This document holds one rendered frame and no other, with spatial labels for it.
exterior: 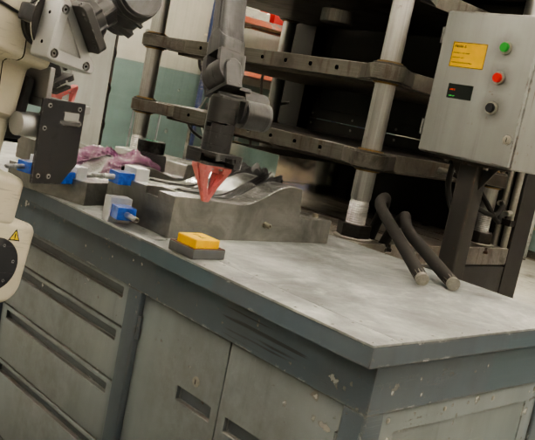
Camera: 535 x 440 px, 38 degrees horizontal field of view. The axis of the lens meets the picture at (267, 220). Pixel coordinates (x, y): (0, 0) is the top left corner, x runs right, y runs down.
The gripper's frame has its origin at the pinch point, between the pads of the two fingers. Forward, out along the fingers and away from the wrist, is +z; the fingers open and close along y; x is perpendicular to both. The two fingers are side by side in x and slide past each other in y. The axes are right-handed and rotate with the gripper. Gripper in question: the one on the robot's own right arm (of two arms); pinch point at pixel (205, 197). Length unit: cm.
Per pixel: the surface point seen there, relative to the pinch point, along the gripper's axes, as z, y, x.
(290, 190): -1.6, 13.0, -35.2
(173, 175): 4, 56, -32
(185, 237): 8.2, 0.5, 2.6
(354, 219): 6, 27, -77
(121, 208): 7.6, 21.6, 4.2
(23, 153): 9, 109, -14
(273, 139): -10, 73, -82
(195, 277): 14.1, -6.7, 4.1
